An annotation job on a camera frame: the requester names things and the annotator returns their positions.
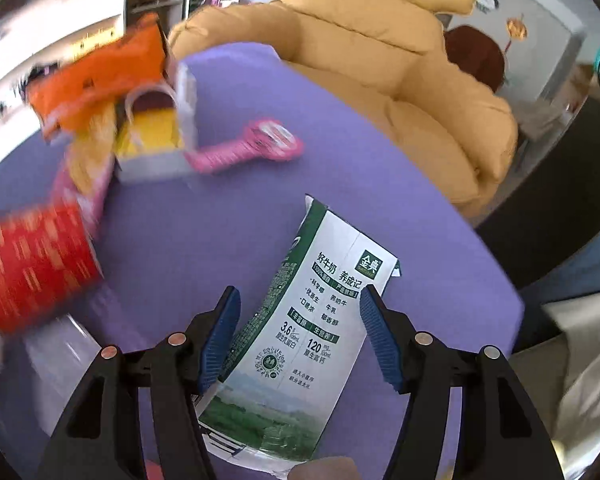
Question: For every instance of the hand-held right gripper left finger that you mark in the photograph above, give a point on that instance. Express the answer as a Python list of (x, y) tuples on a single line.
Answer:
[(220, 345)]

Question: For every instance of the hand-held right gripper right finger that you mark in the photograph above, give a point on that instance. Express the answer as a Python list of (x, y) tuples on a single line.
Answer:
[(382, 340)]

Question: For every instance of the green white milk carton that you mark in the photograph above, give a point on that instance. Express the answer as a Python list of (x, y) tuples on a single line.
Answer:
[(310, 320)]

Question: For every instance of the red paper cup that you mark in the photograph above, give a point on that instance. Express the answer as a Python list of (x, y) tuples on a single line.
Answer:
[(35, 265)]

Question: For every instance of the pink plastic wrapper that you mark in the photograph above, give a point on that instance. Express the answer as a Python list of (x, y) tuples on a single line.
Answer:
[(270, 137)]

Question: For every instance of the yellow red snack packet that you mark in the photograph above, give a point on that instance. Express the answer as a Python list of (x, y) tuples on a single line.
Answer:
[(92, 160)]

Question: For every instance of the orange snack bag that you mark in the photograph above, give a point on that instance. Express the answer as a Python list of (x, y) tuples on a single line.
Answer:
[(105, 70)]

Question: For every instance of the purple tablecloth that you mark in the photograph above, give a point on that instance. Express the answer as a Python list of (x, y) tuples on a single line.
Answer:
[(380, 210)]

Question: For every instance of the white sofa cover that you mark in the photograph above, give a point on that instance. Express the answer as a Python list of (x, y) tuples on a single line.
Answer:
[(590, 385)]

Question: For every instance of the white yellow paper box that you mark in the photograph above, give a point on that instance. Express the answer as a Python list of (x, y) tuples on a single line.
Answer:
[(150, 130)]

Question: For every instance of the yellow leather armchair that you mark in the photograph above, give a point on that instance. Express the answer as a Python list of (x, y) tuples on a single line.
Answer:
[(380, 85)]

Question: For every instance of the brown jacket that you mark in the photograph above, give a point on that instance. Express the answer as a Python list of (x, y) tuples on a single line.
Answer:
[(475, 55)]

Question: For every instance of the yellow red hanging ornament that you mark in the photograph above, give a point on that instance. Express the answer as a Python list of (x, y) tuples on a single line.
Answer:
[(516, 27)]

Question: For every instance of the beige shelf unit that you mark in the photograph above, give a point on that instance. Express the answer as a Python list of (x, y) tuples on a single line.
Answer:
[(40, 35)]

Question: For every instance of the white wall clock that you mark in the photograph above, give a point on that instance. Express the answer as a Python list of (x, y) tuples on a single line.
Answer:
[(485, 1)]

